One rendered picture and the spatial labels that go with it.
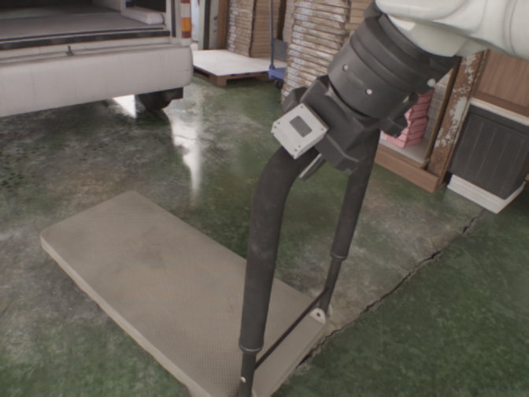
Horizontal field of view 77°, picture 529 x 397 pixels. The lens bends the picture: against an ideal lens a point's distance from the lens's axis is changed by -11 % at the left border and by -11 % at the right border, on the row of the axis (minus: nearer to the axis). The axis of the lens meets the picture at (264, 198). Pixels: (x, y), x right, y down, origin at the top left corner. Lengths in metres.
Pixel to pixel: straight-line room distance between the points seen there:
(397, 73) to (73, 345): 1.09
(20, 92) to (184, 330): 1.49
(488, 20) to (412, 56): 0.10
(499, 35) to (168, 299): 0.90
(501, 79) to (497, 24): 1.83
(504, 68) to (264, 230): 1.82
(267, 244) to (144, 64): 1.81
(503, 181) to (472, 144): 0.26
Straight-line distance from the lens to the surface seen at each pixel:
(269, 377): 0.87
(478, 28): 0.32
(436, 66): 0.54
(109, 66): 2.11
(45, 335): 1.27
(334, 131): 0.43
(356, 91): 0.39
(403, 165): 2.24
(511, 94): 2.13
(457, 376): 1.29
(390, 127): 0.58
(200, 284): 1.03
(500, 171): 2.19
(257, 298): 0.53
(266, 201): 0.43
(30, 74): 2.04
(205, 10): 4.69
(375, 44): 0.37
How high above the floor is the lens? 0.94
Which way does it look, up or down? 32 degrees down
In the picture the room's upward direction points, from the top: 7 degrees clockwise
